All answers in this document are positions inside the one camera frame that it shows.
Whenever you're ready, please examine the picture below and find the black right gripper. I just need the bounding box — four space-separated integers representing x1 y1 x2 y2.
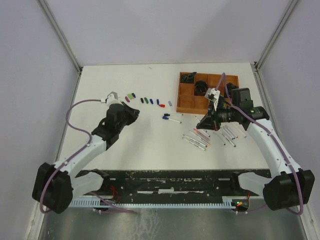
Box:
197 101 239 132

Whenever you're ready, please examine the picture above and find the aluminium frame post left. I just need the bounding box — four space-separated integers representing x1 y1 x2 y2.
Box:
36 0 83 73

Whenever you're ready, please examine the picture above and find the black cable coil middle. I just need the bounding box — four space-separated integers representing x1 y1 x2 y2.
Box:
193 80 210 97

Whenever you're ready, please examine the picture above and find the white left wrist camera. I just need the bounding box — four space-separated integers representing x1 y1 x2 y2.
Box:
100 91 122 106

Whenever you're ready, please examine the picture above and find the aluminium frame post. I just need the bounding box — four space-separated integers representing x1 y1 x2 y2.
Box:
36 0 83 73
254 0 301 72

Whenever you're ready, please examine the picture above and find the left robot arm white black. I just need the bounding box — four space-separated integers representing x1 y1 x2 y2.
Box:
32 101 140 214

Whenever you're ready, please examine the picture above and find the black cable bundle top-left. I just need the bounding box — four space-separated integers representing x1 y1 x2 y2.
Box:
181 71 198 84

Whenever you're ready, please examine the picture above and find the white marker black cap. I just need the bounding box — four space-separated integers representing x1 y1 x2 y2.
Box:
163 113 184 117

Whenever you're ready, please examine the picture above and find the white slotted cable duct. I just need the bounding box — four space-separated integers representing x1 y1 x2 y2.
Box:
69 196 236 209

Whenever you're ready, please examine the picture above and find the orange wooden compartment tray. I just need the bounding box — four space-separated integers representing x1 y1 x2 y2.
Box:
176 72 225 115

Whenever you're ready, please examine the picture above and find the aluminium frame post right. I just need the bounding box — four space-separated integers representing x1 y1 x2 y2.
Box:
254 0 301 72

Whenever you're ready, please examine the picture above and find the magenta capped marker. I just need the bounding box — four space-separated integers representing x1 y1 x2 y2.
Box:
182 135 208 148

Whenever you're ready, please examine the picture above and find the black capped thin marker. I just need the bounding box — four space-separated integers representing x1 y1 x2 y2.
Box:
213 132 226 146

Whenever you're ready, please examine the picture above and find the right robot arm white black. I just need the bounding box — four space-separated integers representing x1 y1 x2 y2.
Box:
196 88 315 211

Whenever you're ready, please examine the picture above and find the pink highlighter pen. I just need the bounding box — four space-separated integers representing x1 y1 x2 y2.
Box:
193 128 210 141

